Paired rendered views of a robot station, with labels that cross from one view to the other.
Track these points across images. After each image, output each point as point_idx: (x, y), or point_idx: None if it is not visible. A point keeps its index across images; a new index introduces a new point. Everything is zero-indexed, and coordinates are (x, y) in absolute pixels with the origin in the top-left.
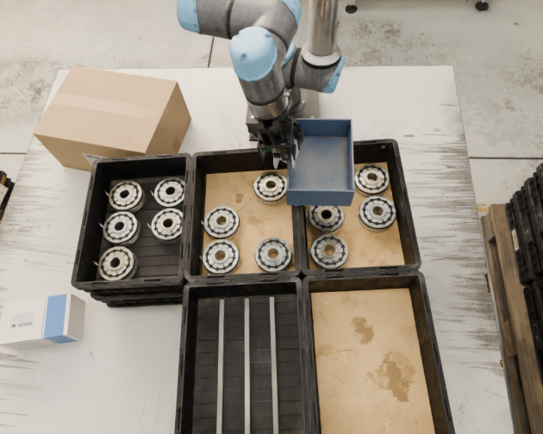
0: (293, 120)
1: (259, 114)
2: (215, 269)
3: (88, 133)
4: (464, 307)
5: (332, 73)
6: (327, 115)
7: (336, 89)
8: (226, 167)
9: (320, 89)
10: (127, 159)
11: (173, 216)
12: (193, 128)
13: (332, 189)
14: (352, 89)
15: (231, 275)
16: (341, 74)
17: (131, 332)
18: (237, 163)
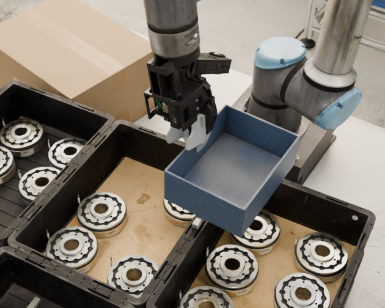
0: (205, 84)
1: (154, 44)
2: (55, 258)
3: (29, 57)
4: None
5: (332, 101)
6: (327, 172)
7: (357, 149)
8: (150, 157)
9: (311, 118)
10: (46, 94)
11: (53, 178)
12: (156, 115)
13: (218, 195)
14: (380, 157)
15: (59, 264)
16: (376, 135)
17: None
18: (164, 156)
